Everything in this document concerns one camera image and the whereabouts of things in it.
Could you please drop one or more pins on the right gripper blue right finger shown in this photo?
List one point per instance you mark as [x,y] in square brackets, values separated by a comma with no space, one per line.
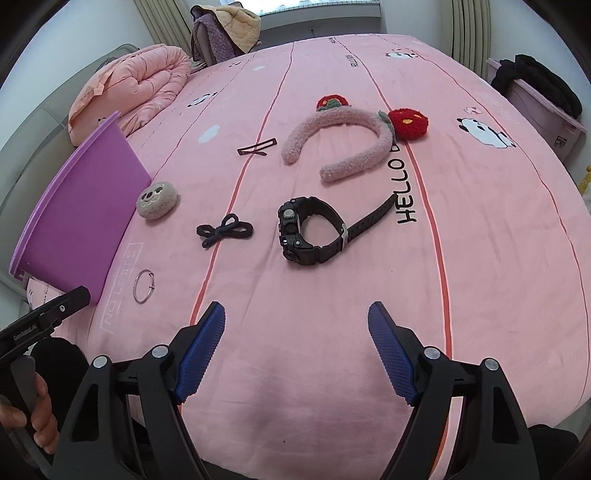
[391,342]

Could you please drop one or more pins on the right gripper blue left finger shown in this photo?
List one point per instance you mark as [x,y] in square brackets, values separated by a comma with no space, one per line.
[194,347]

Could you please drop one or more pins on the brown hair clip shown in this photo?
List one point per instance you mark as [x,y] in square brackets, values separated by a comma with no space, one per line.
[258,148]

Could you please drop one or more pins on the person's left hand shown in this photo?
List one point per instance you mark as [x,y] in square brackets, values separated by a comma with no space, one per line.
[44,423]

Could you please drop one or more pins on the purple plastic tub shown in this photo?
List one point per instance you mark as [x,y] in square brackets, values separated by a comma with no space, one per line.
[75,229]

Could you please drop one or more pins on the black digital wristwatch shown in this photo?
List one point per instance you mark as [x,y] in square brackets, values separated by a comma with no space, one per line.
[295,212]

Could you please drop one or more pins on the grey bed headboard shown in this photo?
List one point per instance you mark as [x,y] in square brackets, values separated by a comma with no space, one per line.
[42,141]

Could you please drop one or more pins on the pink bed sheet mattress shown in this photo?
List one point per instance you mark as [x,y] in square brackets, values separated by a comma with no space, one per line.
[486,253]

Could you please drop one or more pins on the pink fluffy flower headband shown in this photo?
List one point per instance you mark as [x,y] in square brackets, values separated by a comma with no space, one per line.
[403,124]

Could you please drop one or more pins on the folded pink quilt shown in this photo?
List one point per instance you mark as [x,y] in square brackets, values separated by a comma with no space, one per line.
[136,87]

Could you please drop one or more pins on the pink storage bin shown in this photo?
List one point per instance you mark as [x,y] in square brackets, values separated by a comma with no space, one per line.
[558,129]

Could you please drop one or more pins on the black clothes on bin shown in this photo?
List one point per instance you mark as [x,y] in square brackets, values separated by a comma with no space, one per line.
[543,80]

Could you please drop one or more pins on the chair with clothes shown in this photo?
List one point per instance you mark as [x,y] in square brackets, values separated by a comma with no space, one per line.
[222,32]

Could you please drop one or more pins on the beige curtain left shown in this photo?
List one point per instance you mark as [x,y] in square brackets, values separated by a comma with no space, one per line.
[168,22]

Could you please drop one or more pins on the beige curtain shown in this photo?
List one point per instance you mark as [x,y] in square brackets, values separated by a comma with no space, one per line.
[168,22]
[471,30]

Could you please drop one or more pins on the beige curtain right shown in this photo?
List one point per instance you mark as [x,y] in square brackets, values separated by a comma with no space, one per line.
[471,30]

